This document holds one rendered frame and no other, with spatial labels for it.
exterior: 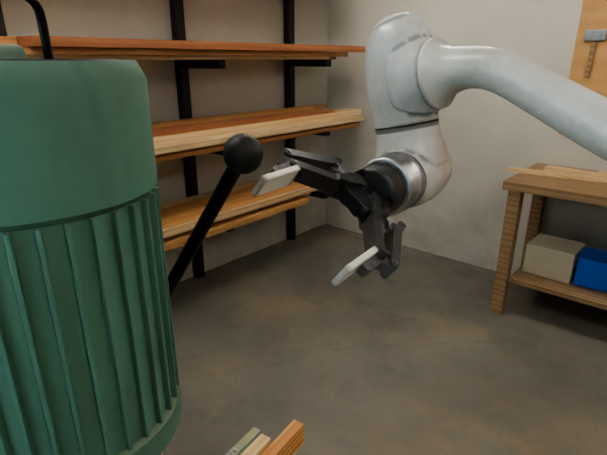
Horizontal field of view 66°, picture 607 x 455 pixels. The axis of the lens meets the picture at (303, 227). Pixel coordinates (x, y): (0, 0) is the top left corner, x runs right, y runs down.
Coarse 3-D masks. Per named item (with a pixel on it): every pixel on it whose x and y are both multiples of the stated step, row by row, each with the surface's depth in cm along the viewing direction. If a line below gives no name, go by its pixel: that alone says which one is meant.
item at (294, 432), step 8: (296, 424) 77; (288, 432) 75; (296, 432) 75; (280, 440) 74; (288, 440) 74; (296, 440) 76; (272, 448) 72; (280, 448) 72; (288, 448) 74; (296, 448) 76
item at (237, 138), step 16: (240, 144) 39; (256, 144) 39; (224, 160) 40; (240, 160) 39; (256, 160) 39; (224, 176) 42; (224, 192) 42; (208, 208) 44; (208, 224) 45; (192, 240) 46; (192, 256) 48; (176, 272) 49
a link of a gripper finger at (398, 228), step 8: (400, 224) 61; (392, 232) 59; (400, 232) 60; (384, 240) 60; (392, 240) 58; (400, 240) 58; (392, 248) 56; (400, 248) 57; (392, 256) 55; (400, 256) 56; (392, 264) 54
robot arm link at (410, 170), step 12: (384, 156) 67; (396, 156) 68; (408, 156) 69; (396, 168) 66; (408, 168) 66; (420, 168) 69; (408, 180) 65; (420, 180) 68; (408, 192) 66; (420, 192) 69; (408, 204) 67
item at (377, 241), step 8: (376, 192) 62; (376, 200) 60; (376, 208) 59; (376, 216) 59; (360, 224) 61; (368, 224) 59; (376, 224) 58; (368, 232) 58; (376, 232) 57; (368, 240) 57; (376, 240) 56; (368, 248) 57; (384, 248) 55; (384, 256) 54
